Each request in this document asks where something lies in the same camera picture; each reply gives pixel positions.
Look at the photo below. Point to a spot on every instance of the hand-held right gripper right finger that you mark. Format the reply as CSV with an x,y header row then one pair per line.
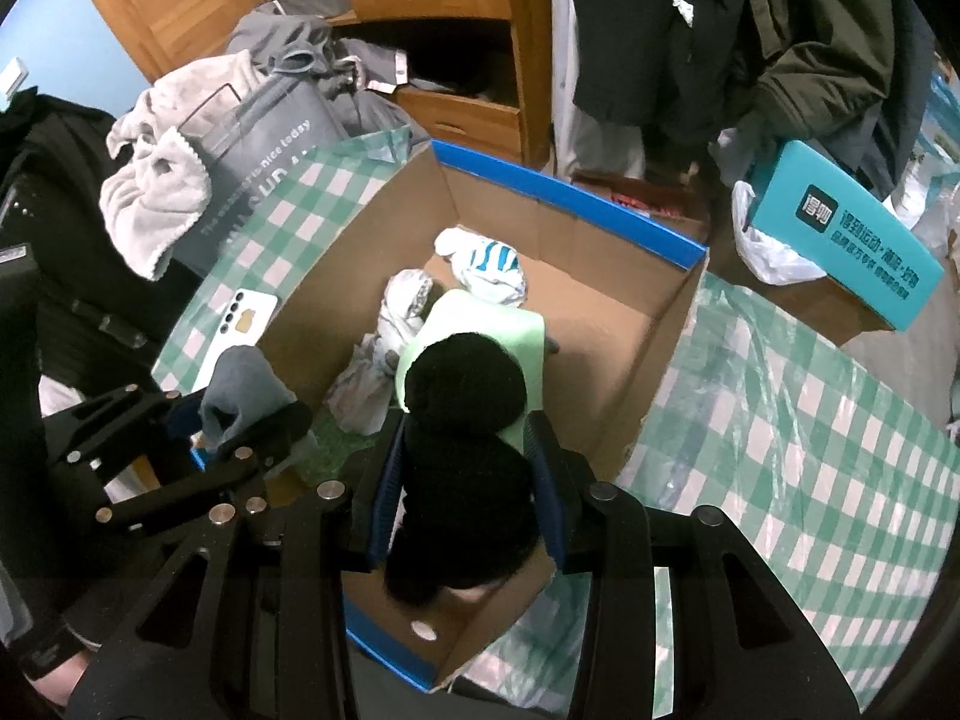
x,y
547,491

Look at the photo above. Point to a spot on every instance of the small carton with red items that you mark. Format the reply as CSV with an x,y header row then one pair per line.
x,y
645,202

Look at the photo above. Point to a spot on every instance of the teal printed box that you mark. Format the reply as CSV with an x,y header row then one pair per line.
x,y
840,240

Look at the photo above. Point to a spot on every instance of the person's black clothing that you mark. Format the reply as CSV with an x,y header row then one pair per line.
x,y
67,240

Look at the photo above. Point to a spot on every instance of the brown cardboard box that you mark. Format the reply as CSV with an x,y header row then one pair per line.
x,y
817,307

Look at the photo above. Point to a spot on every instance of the white patterned cloth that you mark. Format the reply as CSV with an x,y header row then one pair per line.
x,y
397,311

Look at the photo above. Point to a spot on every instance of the blue cardboard box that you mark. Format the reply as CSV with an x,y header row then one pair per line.
x,y
600,360

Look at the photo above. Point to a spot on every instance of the green checkered tablecloth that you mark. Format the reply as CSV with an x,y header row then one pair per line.
x,y
787,465

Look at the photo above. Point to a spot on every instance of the grey sock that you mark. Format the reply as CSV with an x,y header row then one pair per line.
x,y
240,382

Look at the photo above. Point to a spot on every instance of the white smartphone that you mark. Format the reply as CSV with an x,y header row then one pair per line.
x,y
240,315

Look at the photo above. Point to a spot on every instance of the black knit hat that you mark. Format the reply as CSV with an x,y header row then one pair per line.
x,y
465,465

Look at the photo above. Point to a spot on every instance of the black jacket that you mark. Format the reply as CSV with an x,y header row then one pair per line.
x,y
645,37

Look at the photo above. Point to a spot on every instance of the white wall switch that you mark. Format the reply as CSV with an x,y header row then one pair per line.
x,y
13,75

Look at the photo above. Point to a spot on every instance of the person's left forearm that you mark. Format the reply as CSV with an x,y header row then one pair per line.
x,y
45,652

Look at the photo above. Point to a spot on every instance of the grey tote bag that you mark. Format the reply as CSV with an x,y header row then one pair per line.
x,y
262,150

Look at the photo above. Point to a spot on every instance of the olive green jacket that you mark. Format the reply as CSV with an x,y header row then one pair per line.
x,y
825,52

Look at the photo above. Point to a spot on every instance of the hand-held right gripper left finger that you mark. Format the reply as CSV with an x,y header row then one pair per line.
x,y
384,499

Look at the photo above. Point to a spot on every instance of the light grey towel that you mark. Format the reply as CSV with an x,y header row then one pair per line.
x,y
150,195

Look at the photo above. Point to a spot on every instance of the white plastic bag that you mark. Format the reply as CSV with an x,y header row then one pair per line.
x,y
772,247

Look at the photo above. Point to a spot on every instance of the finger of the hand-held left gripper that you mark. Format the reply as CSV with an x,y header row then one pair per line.
x,y
135,420
247,457

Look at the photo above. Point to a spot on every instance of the light green cloth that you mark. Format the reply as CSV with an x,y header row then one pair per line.
x,y
517,345

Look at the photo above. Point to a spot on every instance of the grey hoodie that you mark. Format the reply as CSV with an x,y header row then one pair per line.
x,y
289,34

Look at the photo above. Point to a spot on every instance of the blue striped white sock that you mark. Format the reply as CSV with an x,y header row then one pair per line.
x,y
487,262

